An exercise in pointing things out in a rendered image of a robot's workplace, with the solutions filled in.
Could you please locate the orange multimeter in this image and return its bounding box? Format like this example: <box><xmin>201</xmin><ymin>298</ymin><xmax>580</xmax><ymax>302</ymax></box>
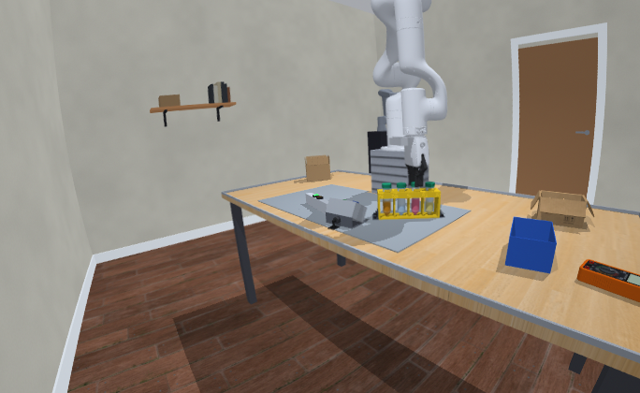
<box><xmin>577</xmin><ymin>259</ymin><xmax>640</xmax><ymax>302</ymax></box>

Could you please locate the blue open-top box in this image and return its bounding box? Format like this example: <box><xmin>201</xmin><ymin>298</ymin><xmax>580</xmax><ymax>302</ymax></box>
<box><xmin>505</xmin><ymin>217</ymin><xmax>557</xmax><ymax>273</ymax></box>

